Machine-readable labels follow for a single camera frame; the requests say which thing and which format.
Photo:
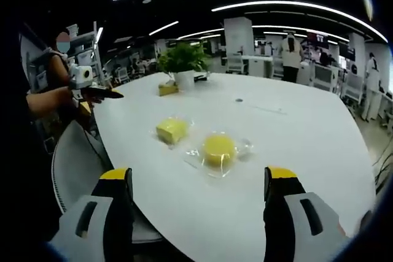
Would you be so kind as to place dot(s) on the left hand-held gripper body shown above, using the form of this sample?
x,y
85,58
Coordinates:
x,y
82,75

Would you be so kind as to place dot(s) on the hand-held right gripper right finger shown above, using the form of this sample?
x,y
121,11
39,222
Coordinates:
x,y
307,231

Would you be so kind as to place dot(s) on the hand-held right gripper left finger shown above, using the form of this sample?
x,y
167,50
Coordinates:
x,y
92,228

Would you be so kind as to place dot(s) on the square yellow silicone block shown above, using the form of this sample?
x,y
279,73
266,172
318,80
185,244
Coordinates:
x,y
172,129

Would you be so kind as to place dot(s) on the round yellow silicone block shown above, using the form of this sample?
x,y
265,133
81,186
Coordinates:
x,y
218,150

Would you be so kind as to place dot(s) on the white storage shelf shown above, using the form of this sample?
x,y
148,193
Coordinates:
x,y
84,50

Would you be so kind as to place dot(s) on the yellow tissue box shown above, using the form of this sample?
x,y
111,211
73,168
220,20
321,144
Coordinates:
x,y
168,89

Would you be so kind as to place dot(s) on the grey mesh office chair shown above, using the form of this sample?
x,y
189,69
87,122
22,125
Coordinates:
x,y
76,164

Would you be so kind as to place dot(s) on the green potted plant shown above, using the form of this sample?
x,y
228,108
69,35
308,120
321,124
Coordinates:
x,y
184,62

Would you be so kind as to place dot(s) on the square yellow packaged cake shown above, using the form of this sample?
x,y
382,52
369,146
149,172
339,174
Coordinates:
x,y
191,127

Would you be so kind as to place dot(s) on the small black device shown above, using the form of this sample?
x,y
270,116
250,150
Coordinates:
x,y
201,76

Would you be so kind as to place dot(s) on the person at table edge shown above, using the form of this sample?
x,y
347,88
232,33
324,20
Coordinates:
x,y
21,157

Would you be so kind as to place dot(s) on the round yellow packaged cake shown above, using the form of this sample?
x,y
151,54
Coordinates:
x,y
244,148

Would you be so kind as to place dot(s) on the white office chair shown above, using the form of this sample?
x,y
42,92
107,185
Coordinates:
x,y
353,87
325,78
238,63

